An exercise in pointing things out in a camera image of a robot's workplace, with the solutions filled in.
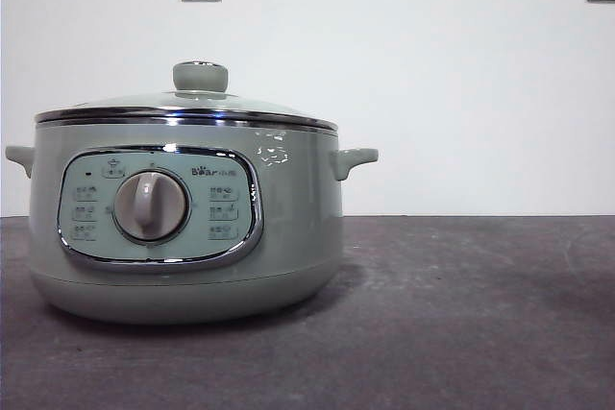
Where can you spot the glass lid with green knob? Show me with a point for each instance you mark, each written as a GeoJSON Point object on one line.
{"type": "Point", "coordinates": [199, 78]}

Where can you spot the pale green electric pot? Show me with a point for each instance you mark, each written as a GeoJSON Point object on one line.
{"type": "Point", "coordinates": [288, 218]}

